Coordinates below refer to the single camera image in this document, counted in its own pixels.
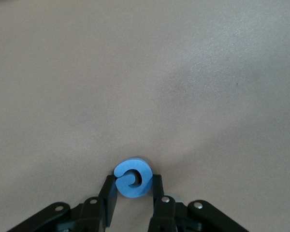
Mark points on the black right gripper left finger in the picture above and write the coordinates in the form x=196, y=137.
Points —
x=106, y=205

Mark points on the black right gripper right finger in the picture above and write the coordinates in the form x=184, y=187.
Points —
x=163, y=212

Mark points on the blue foam letter G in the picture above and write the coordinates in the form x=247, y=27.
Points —
x=125, y=169

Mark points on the brown table cover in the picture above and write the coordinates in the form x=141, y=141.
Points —
x=145, y=72

